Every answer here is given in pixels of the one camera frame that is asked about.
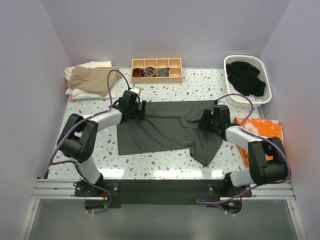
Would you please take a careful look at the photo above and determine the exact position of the white folded shirt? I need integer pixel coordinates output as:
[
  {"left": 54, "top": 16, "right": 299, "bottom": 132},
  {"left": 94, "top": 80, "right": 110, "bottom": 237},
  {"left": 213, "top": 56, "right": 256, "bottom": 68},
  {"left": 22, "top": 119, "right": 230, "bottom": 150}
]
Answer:
[{"left": 64, "top": 61, "right": 112, "bottom": 102}]

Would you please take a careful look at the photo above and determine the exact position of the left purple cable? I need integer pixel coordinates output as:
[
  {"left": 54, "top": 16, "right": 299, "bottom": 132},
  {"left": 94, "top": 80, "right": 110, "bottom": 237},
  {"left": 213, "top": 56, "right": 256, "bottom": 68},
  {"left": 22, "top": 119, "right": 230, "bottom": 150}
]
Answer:
[{"left": 48, "top": 69, "right": 133, "bottom": 215}]

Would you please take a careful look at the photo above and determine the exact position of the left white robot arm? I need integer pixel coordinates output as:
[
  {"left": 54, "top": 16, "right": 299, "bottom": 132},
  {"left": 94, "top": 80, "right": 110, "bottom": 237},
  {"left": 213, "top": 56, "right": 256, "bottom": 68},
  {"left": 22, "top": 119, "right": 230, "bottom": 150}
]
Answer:
[{"left": 57, "top": 87, "right": 147, "bottom": 196}]

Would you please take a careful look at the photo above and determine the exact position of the purple cable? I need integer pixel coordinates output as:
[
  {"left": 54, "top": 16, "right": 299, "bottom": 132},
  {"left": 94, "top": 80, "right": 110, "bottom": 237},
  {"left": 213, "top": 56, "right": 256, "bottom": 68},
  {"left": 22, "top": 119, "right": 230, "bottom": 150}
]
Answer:
[
  {"left": 48, "top": 69, "right": 133, "bottom": 215},
  {"left": 195, "top": 93, "right": 292, "bottom": 209}
]

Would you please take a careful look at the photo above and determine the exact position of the brown patterned rolled item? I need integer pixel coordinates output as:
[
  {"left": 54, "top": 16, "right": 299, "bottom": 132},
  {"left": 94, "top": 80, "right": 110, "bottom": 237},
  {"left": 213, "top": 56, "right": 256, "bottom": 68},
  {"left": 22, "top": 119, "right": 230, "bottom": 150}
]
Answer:
[{"left": 143, "top": 66, "right": 157, "bottom": 78}]

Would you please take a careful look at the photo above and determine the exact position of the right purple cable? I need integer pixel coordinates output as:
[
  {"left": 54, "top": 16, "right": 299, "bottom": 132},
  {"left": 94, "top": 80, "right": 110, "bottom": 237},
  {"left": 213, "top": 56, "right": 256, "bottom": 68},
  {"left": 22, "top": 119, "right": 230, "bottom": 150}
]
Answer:
[{"left": 195, "top": 93, "right": 292, "bottom": 209}]

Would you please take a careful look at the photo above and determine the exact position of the dark grey t-shirt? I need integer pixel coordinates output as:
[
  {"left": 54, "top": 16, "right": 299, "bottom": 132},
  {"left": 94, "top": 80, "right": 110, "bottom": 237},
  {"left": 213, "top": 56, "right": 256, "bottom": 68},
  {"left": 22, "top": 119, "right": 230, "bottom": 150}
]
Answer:
[{"left": 117, "top": 100, "right": 223, "bottom": 166}]

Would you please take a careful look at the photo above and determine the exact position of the dark grey folded item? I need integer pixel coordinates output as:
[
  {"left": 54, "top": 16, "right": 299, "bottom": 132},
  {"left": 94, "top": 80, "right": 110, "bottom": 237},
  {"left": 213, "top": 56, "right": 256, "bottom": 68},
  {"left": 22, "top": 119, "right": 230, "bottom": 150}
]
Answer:
[{"left": 157, "top": 67, "right": 170, "bottom": 78}]

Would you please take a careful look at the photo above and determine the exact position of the wooden compartment tray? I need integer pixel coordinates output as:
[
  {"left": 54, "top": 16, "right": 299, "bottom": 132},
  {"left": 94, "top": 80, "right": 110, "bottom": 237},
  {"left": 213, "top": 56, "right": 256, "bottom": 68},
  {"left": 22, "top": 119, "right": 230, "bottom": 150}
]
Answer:
[{"left": 130, "top": 58, "right": 183, "bottom": 84}]

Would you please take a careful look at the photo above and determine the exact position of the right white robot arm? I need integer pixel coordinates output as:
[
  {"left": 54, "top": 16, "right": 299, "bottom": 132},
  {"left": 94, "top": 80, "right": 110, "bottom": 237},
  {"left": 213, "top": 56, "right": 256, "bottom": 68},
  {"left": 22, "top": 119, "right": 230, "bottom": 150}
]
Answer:
[{"left": 198, "top": 105, "right": 292, "bottom": 197}]

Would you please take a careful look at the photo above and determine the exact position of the beige folded shirt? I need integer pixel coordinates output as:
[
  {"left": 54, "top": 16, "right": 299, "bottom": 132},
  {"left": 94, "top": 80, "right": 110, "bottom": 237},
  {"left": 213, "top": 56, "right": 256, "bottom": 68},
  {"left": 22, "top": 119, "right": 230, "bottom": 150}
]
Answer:
[{"left": 67, "top": 65, "right": 119, "bottom": 97}]

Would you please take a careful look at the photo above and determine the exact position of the black garment in basket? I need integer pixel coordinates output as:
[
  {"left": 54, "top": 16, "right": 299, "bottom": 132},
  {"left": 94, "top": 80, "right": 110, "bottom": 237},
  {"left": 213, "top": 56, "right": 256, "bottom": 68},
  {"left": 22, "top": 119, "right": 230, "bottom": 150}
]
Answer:
[{"left": 226, "top": 61, "right": 266, "bottom": 97}]

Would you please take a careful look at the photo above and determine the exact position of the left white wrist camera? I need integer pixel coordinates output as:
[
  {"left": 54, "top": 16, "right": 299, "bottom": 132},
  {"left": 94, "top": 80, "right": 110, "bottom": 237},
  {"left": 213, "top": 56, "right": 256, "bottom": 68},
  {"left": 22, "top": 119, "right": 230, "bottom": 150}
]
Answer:
[{"left": 129, "top": 87, "right": 141, "bottom": 96}]

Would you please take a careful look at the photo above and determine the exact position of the white perforated laundry basket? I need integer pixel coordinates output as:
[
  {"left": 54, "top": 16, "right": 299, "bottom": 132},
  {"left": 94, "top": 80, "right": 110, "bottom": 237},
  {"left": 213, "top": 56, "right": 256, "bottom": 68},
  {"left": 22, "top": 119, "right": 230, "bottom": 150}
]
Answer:
[{"left": 223, "top": 55, "right": 272, "bottom": 108}]

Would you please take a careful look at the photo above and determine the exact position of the orange tie-dye folded shirt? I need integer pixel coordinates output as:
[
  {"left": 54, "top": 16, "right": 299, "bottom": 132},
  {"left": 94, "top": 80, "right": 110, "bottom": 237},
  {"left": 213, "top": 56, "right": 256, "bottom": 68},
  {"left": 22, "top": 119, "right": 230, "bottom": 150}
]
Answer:
[{"left": 233, "top": 117, "right": 285, "bottom": 168}]

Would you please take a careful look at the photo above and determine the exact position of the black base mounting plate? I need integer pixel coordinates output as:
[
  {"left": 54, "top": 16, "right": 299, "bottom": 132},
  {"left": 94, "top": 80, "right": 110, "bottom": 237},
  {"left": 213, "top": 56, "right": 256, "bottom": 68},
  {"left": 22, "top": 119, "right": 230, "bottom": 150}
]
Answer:
[{"left": 74, "top": 178, "right": 253, "bottom": 210}]

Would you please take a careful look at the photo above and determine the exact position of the aluminium rail frame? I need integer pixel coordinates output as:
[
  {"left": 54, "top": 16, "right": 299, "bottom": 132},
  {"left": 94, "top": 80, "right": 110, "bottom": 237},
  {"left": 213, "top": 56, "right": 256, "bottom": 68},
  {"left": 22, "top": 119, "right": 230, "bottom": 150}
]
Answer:
[{"left": 19, "top": 179, "right": 307, "bottom": 240}]

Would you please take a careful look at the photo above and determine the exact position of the orange black rolled item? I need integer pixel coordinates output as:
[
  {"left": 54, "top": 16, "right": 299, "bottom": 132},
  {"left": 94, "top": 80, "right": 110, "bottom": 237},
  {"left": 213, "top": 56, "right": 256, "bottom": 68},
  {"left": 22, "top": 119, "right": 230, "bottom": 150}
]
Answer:
[{"left": 132, "top": 67, "right": 144, "bottom": 78}]

